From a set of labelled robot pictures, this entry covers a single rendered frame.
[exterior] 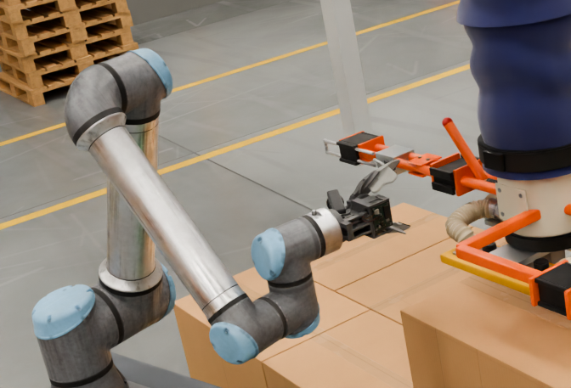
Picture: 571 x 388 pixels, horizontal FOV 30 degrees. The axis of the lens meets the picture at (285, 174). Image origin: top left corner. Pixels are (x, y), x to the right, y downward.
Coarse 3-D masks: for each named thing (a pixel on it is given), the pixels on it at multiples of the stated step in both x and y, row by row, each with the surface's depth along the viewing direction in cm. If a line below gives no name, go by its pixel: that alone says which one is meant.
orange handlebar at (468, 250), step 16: (400, 160) 240; (416, 160) 236; (432, 160) 234; (416, 176) 235; (464, 176) 223; (512, 224) 196; (528, 224) 198; (464, 240) 192; (480, 240) 192; (464, 256) 189; (480, 256) 185; (496, 256) 184; (496, 272) 183; (512, 272) 179; (528, 272) 176
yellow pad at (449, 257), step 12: (444, 252) 218; (456, 264) 214; (468, 264) 211; (528, 264) 205; (540, 264) 198; (552, 264) 204; (480, 276) 209; (492, 276) 205; (504, 276) 203; (516, 288) 200; (528, 288) 197
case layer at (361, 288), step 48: (384, 240) 372; (432, 240) 364; (336, 288) 344; (384, 288) 337; (432, 288) 331; (192, 336) 351; (336, 336) 313; (384, 336) 308; (240, 384) 328; (288, 384) 296; (336, 384) 288; (384, 384) 284
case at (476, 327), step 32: (448, 288) 240; (480, 288) 237; (416, 320) 230; (448, 320) 226; (480, 320) 223; (512, 320) 221; (544, 320) 218; (416, 352) 234; (448, 352) 223; (480, 352) 212; (512, 352) 209; (544, 352) 207; (416, 384) 239; (448, 384) 227; (480, 384) 216; (512, 384) 206; (544, 384) 197
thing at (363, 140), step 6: (360, 132) 260; (366, 132) 259; (342, 138) 258; (348, 138) 257; (354, 138) 256; (360, 138) 255; (366, 138) 254; (372, 138) 253; (378, 138) 254; (360, 144) 251; (366, 144) 252; (372, 144) 253; (384, 144) 255; (372, 150) 253; (360, 156) 252
